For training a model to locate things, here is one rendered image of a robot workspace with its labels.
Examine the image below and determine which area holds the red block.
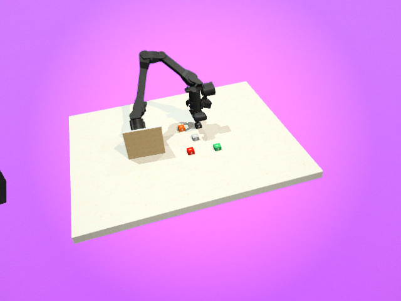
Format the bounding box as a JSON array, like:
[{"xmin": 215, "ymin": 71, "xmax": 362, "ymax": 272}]
[{"xmin": 187, "ymin": 147, "xmax": 195, "ymax": 155}]

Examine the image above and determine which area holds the green block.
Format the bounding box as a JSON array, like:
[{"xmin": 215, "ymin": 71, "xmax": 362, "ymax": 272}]
[{"xmin": 213, "ymin": 143, "xmax": 221, "ymax": 151}]

